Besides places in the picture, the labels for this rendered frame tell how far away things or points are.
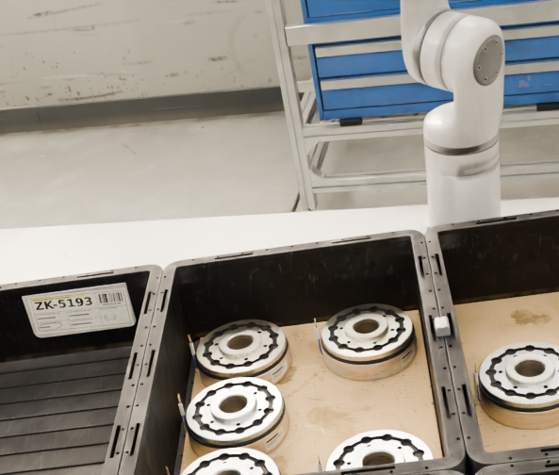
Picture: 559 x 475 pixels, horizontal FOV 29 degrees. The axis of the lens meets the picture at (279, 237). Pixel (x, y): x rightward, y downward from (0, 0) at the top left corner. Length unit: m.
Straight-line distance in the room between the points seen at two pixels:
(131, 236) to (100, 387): 0.61
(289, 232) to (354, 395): 0.63
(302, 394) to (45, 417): 0.29
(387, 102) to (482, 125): 1.73
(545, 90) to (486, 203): 1.65
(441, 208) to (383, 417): 0.35
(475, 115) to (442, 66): 0.07
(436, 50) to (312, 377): 0.40
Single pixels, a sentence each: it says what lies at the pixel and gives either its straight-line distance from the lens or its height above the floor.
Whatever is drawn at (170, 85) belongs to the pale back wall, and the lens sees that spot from 4.10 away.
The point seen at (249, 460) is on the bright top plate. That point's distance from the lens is 1.05.
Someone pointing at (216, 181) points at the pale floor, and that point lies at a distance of 3.58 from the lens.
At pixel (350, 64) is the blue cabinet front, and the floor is 0.48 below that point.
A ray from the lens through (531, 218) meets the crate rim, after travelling 1.23.
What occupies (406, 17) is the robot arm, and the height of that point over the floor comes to 1.13.
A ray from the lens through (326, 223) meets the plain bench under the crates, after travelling 1.74.
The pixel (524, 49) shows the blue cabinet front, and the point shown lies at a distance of 2.95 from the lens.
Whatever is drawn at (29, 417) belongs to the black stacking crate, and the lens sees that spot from 1.25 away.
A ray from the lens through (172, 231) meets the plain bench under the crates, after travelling 1.82.
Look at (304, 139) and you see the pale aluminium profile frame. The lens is 3.08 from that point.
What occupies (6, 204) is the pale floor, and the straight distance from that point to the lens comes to 3.81.
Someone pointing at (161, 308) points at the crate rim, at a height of 0.93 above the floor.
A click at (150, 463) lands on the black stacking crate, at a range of 1.03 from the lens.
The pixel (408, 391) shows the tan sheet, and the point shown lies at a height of 0.83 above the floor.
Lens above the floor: 1.54
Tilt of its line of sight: 29 degrees down
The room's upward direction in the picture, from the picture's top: 11 degrees counter-clockwise
